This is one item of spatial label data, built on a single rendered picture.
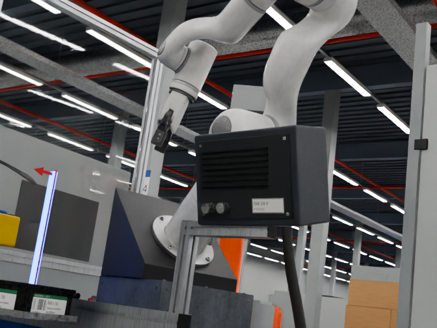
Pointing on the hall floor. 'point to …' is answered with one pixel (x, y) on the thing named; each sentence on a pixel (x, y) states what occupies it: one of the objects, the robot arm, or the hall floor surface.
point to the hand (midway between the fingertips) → (158, 145)
